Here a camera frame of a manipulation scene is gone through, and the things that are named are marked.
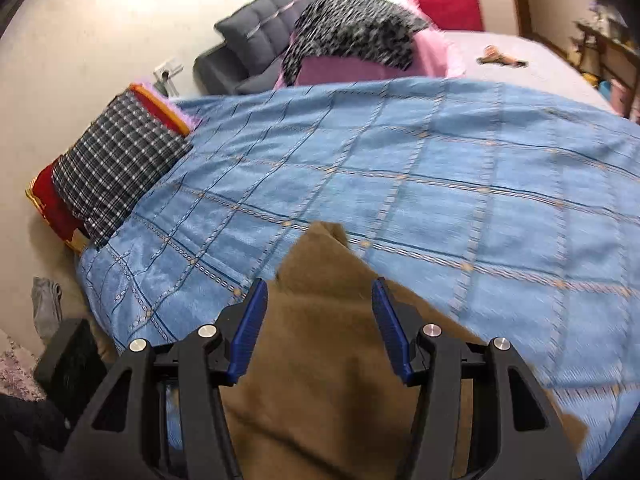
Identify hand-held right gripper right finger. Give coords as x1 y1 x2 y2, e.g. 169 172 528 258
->
371 277 583 480

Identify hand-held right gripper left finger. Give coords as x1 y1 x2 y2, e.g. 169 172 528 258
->
55 278 268 480

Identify brown fleece pants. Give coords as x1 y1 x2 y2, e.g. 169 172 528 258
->
165 221 588 480

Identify patterned floor rug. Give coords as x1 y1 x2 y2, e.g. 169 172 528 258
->
0 330 47 403

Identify grey cloth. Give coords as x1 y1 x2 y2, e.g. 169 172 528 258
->
31 276 63 343

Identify blue checked blanket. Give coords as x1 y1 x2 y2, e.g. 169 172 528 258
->
75 76 640 480

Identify folded plaid cloth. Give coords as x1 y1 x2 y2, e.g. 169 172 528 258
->
51 91 195 250

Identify purple pillow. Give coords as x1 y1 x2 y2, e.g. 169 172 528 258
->
294 55 416 87

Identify small handheld fan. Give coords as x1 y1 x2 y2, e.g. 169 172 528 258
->
477 45 530 68

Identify leopard print cloth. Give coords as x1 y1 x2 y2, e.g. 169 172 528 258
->
280 0 431 86

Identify pale pink bed sheet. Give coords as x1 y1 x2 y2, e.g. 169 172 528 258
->
440 30 617 111

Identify pink bucket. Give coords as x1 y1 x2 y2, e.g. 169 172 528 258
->
607 80 632 112

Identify wooden side table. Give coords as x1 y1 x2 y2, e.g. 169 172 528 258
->
575 17 640 78

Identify white wall outlet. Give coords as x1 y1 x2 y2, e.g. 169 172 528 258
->
152 58 185 96

